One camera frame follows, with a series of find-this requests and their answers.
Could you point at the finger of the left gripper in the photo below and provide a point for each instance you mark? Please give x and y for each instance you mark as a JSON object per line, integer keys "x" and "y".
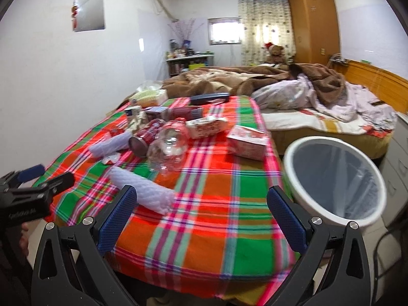
{"x": 23, "y": 176}
{"x": 54, "y": 184}

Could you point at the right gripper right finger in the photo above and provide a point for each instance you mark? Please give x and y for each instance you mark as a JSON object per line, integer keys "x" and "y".
{"x": 333, "y": 266}

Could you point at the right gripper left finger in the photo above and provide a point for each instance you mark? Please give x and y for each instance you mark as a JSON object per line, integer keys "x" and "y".
{"x": 70, "y": 268}

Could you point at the clear jelly cup red lid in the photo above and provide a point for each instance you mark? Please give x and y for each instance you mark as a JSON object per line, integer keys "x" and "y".
{"x": 111, "y": 158}

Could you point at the red cartoon milk can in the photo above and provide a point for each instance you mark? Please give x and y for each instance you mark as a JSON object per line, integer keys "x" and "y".
{"x": 140, "y": 142}

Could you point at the white foam net sleeve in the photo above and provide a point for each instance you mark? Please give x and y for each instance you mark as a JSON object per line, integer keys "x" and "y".
{"x": 150, "y": 195}

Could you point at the beige paper bag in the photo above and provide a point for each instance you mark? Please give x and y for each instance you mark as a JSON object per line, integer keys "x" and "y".
{"x": 136, "y": 123}

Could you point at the white blue yogurt cup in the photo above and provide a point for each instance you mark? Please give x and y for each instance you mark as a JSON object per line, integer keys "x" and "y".
{"x": 132, "y": 113}

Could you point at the clear plastic cola bottle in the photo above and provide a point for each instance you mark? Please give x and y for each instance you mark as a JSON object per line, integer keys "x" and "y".
{"x": 167, "y": 153}

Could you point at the red white paper box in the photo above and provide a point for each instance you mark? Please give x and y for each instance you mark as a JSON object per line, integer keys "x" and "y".
{"x": 247, "y": 142}

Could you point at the red white snack wrapper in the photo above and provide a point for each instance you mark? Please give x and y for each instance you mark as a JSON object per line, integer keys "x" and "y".
{"x": 205, "y": 127}

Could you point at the purple milk carton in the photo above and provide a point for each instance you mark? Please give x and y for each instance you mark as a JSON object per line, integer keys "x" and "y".
{"x": 157, "y": 112}

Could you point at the dark red soda can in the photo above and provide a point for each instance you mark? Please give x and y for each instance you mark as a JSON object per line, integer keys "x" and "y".
{"x": 188, "y": 113}

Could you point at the white round trash bin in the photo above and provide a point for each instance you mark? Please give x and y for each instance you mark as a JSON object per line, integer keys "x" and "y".
{"x": 335, "y": 181}

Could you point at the person left hand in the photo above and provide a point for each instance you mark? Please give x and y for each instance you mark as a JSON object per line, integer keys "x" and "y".
{"x": 23, "y": 241}

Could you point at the plaid red green blanket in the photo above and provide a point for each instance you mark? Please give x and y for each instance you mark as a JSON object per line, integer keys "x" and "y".
{"x": 219, "y": 239}

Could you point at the yellow bed mattress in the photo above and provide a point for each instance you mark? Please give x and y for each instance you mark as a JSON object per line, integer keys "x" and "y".
{"x": 289, "y": 125}

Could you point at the green white tissue pack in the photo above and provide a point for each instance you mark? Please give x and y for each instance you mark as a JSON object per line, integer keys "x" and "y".
{"x": 149, "y": 93}

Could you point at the pale pink crumpled sheet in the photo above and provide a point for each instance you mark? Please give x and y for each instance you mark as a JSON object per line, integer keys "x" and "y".
{"x": 354, "y": 102}

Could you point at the white floral pillow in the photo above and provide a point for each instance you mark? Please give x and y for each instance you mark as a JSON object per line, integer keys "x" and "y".
{"x": 286, "y": 94}

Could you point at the cluttered white shelf unit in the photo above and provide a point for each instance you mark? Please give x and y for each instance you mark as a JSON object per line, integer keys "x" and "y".
{"x": 184, "y": 58}

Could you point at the dark blue glasses case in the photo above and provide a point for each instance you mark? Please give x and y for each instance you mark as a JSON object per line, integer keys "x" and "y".
{"x": 211, "y": 98}

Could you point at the wooden headboard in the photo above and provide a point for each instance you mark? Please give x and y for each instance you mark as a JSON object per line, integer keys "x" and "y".
{"x": 387, "y": 86}

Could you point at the decorative branch vase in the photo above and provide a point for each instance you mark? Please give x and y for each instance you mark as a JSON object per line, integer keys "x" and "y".
{"x": 184, "y": 30}

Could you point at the brown fleece blanket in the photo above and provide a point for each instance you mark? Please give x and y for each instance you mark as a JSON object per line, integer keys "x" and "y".
{"x": 244, "y": 80}

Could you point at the brown teddy bear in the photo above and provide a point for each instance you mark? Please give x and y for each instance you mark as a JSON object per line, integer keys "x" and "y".
{"x": 275, "y": 54}

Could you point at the small bright window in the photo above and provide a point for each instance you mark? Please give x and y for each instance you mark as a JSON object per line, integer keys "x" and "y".
{"x": 225, "y": 30}

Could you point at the wooden wardrobe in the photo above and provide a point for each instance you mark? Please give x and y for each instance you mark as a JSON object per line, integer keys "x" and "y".
{"x": 316, "y": 30}

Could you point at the patterned window curtain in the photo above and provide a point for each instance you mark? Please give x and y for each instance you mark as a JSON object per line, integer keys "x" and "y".
{"x": 265, "y": 21}

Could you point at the silver wall poster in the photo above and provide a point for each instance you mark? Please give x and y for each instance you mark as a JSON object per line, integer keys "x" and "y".
{"x": 87, "y": 15}

